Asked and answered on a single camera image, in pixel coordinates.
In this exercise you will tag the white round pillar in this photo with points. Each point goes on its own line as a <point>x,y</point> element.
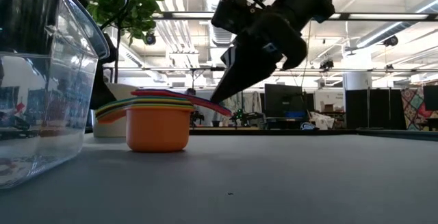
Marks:
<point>357,80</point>

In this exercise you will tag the wide dark partition panels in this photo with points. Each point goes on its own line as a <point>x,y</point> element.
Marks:
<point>376,109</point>

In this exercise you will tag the black metal frame stand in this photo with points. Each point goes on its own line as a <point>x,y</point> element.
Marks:
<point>193,78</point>

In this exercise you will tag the white plant pot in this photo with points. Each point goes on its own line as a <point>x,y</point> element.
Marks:
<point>109,129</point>

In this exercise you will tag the green leafy plant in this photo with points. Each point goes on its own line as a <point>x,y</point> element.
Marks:
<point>137,8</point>

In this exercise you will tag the white cloth bag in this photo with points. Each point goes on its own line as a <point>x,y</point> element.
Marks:
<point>321,119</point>

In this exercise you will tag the black screen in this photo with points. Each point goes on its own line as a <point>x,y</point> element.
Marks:
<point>431,97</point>

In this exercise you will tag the purple measuring cup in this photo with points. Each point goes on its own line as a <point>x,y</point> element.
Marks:
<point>157,102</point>

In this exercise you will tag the blue storage bin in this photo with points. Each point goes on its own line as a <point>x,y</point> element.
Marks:
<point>295,114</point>

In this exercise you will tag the red measuring cup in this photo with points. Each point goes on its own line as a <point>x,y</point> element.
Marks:
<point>161,93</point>

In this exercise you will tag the orange measuring cup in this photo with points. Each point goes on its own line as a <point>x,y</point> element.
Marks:
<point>157,131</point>

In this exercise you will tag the wooden table with black frame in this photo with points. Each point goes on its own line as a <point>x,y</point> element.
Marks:
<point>273,132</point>

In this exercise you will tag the patterned patchwork quilt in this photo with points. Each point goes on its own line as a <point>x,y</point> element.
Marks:
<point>412,107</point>

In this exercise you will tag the green measuring cup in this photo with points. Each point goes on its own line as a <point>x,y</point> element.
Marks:
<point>157,105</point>

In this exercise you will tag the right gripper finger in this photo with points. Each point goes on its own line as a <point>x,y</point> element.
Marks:
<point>253,63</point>
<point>294,54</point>

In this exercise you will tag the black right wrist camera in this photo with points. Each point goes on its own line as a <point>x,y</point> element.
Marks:
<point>236,13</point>

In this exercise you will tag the background black robot arm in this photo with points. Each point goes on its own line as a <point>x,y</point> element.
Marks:
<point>244,116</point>

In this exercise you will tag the black hanging ceiling camera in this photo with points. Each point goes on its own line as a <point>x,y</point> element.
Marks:
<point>326,64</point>
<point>150,39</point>
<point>391,41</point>

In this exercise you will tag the black computer monitor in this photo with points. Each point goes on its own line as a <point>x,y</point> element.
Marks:
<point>284,97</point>

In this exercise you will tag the long ceiling light fixture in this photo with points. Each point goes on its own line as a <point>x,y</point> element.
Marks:
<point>184,15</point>

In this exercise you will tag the silver ceiling air duct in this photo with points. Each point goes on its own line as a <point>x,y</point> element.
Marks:
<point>222,40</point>

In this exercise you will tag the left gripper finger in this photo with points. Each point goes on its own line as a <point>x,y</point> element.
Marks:
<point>106,92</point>

